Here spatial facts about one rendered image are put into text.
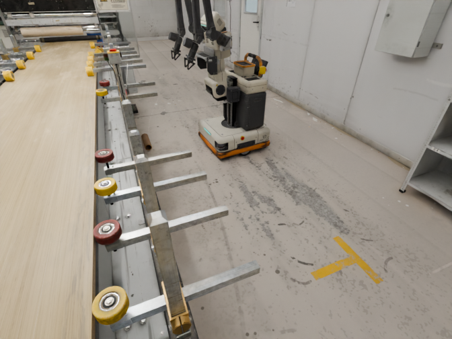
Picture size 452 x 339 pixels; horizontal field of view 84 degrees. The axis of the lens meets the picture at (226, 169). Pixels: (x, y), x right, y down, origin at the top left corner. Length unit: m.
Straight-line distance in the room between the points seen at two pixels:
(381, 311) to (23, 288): 1.72
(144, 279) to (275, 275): 0.98
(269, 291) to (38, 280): 1.27
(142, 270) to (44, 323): 0.43
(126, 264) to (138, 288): 0.13
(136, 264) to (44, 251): 0.36
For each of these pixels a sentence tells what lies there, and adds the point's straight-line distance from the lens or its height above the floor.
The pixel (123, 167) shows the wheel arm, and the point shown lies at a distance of 1.34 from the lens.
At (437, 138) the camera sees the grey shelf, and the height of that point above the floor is 0.52.
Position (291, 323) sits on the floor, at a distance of 1.70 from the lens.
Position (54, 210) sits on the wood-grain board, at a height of 0.90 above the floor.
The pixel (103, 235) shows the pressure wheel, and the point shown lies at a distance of 0.88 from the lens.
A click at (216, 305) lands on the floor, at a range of 1.70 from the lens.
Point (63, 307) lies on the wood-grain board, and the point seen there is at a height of 0.90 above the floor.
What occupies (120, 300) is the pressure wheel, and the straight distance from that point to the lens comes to 0.73.
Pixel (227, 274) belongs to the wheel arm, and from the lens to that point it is 0.82.
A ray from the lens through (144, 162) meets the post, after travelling 0.70.
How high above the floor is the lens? 1.52
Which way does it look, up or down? 35 degrees down
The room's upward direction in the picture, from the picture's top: straight up
